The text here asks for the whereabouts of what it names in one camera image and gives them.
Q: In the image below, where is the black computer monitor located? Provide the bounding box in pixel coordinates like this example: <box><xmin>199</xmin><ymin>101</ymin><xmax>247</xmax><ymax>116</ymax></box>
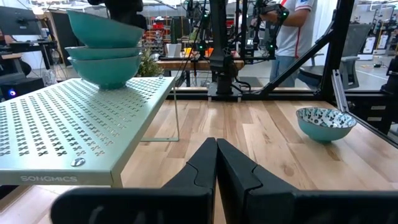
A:
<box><xmin>0</xmin><ymin>6</ymin><xmax>42</xmax><ymax>37</ymax></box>

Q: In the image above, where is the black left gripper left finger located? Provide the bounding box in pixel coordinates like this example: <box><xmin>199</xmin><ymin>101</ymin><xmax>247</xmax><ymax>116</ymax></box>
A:
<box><xmin>161</xmin><ymin>138</ymin><xmax>218</xmax><ymax>224</ymax></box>

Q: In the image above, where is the black computer box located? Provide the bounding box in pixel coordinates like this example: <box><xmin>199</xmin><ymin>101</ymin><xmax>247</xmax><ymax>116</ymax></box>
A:
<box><xmin>0</xmin><ymin>77</ymin><xmax>45</xmax><ymax>101</ymax></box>

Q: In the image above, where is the green potted plant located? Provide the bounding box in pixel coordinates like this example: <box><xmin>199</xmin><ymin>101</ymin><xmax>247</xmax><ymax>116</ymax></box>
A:
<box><xmin>137</xmin><ymin>53</ymin><xmax>164</xmax><ymax>78</ymax></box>

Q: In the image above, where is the white cup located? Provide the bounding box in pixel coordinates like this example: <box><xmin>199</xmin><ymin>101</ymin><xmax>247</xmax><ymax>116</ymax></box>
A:
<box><xmin>165</xmin><ymin>42</ymin><xmax>183</xmax><ymax>58</ymax></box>

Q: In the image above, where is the wooden background table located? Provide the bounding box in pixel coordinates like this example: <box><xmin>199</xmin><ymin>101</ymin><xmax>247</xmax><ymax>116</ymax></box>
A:
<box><xmin>156</xmin><ymin>58</ymin><xmax>246</xmax><ymax>88</ymax></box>

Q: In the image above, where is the teal patterned ceramic bowl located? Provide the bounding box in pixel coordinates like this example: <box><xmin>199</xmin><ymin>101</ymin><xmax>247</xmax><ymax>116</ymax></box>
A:
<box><xmin>66</xmin><ymin>9</ymin><xmax>146</xmax><ymax>49</ymax></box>
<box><xmin>67</xmin><ymin>55</ymin><xmax>143</xmax><ymax>90</ymax></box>
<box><xmin>64</xmin><ymin>45</ymin><xmax>144</xmax><ymax>62</ymax></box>
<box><xmin>295</xmin><ymin>106</ymin><xmax>358</xmax><ymax>144</ymax></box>

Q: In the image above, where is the white aluminium bracket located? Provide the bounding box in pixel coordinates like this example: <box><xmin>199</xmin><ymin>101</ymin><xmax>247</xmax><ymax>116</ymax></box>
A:
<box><xmin>330</xmin><ymin>69</ymin><xmax>349</xmax><ymax>113</ymax></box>

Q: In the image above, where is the grey office chair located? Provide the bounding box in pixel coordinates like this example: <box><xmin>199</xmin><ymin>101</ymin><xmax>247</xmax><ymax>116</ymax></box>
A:
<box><xmin>297</xmin><ymin>23</ymin><xmax>373</xmax><ymax>90</ymax></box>

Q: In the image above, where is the green perforated metal shelf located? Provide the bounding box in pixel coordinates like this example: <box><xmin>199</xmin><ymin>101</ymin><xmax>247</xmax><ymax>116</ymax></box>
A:
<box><xmin>0</xmin><ymin>76</ymin><xmax>181</xmax><ymax>189</ymax></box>

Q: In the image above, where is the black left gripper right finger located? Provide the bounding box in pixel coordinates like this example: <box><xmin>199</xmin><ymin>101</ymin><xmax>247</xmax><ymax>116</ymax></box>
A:
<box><xmin>216</xmin><ymin>138</ymin><xmax>299</xmax><ymax>224</ymax></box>

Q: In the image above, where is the black desk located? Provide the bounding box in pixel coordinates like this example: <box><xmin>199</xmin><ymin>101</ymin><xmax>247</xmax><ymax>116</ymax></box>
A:
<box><xmin>0</xmin><ymin>39</ymin><xmax>55</xmax><ymax>71</ymax></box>

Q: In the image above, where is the person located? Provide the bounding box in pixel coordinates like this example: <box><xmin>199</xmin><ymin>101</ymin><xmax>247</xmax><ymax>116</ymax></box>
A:
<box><xmin>250</xmin><ymin>0</ymin><xmax>318</xmax><ymax>88</ymax></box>

